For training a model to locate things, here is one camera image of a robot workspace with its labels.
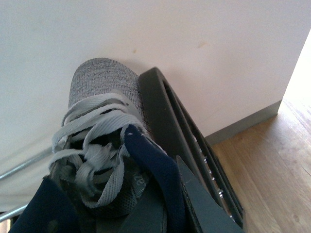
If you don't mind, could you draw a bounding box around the black metal shoe rack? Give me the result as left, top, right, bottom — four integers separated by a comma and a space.
0, 67, 245, 229

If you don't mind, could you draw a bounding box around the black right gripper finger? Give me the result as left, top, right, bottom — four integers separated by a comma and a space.
176, 156, 243, 233

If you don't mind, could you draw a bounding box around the grey sneaker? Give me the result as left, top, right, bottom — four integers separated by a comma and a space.
9, 57, 185, 233

